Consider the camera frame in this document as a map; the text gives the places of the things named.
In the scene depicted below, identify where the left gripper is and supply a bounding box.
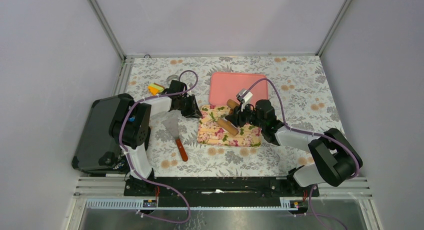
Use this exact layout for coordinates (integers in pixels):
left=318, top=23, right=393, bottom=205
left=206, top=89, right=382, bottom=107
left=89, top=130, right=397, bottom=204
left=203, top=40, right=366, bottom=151
left=176, top=93, right=202, bottom=118

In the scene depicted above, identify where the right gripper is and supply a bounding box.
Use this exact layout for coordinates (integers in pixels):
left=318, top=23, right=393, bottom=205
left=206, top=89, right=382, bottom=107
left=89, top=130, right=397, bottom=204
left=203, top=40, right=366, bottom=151
left=225, top=102, right=265, bottom=129

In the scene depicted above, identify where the wooden double-ended roller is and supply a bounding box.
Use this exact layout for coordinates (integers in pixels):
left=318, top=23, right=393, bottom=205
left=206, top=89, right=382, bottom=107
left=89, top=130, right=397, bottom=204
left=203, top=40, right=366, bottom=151
left=216, top=99, right=240, bottom=136

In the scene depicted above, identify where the floral cutting board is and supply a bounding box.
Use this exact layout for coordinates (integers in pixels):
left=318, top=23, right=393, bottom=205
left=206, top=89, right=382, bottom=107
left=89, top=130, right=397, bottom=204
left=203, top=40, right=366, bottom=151
left=197, top=104, right=262, bottom=148

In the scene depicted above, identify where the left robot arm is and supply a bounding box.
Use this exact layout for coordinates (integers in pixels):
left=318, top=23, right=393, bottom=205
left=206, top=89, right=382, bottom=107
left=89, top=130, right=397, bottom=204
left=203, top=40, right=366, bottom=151
left=108, top=80, right=202, bottom=196

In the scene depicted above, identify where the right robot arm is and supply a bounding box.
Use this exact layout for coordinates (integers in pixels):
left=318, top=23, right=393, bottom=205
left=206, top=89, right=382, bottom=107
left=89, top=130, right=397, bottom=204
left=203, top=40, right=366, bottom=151
left=218, top=99, right=363, bottom=196

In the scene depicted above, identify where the pink plastic tray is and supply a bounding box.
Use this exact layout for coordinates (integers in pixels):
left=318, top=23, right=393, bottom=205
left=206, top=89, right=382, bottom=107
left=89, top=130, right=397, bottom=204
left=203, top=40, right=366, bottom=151
left=208, top=72, right=269, bottom=106

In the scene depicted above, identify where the orange green toy block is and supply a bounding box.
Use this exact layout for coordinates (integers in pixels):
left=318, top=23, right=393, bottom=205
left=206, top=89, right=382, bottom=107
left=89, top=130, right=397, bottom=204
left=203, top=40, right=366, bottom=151
left=147, top=83, right=165, bottom=96

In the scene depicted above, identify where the black case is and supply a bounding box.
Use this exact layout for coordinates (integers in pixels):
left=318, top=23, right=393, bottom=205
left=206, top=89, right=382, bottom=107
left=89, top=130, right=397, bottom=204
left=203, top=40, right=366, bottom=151
left=71, top=93, right=134, bottom=175

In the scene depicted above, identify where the metal scraper red handle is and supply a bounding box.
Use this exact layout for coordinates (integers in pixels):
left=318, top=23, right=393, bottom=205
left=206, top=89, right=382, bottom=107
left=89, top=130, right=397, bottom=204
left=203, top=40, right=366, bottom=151
left=162, top=116, right=189, bottom=162

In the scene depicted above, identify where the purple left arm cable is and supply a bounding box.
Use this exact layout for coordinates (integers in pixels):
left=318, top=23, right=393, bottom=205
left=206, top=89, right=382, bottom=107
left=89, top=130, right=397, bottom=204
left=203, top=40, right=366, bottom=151
left=118, top=69, right=199, bottom=225

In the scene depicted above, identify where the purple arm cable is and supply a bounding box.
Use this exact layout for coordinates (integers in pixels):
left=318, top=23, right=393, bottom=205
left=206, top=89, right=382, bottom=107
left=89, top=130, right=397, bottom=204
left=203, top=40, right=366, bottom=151
left=118, top=69, right=199, bottom=225
left=245, top=78, right=361, bottom=230

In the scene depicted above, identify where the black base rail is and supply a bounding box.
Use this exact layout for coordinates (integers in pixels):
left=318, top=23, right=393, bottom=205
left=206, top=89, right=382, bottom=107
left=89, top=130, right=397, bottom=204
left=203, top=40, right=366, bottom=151
left=123, top=176, right=312, bottom=208

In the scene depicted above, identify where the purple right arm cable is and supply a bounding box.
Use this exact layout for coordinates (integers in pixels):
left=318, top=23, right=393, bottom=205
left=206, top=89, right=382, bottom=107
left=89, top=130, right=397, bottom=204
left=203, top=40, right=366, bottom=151
left=245, top=78, right=361, bottom=230

